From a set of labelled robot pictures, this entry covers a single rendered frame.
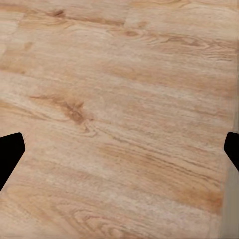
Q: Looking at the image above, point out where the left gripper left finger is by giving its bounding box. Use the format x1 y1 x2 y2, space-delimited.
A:
0 132 25 191

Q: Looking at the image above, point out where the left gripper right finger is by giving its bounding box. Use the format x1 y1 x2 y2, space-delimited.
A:
224 132 239 171

